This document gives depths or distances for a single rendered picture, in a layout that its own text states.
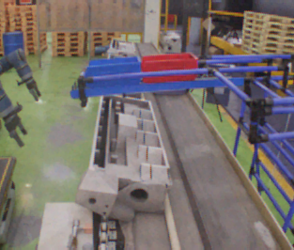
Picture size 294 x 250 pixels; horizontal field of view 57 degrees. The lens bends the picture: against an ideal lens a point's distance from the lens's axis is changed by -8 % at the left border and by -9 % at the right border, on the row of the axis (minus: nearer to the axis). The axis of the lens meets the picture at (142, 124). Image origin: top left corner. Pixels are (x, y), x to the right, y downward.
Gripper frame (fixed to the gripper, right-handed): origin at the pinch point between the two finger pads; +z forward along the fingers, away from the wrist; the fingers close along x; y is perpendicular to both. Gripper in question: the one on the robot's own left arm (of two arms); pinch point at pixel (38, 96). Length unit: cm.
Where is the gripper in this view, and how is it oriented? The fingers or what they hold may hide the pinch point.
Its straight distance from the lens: 229.9
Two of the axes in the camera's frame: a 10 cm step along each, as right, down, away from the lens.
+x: -2.0, -3.7, 9.1
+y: 9.1, -4.2, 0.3
